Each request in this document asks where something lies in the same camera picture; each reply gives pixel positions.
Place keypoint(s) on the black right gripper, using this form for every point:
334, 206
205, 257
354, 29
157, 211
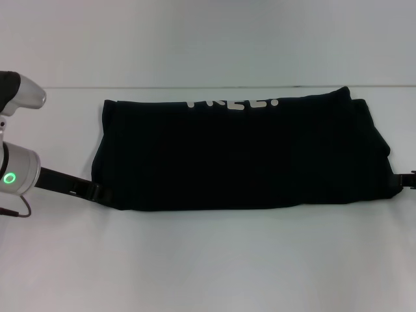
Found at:
410, 180

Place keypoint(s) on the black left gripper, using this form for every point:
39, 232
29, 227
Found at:
65, 182

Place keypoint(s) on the black t-shirt with white print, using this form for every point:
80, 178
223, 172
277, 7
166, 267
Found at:
240, 152

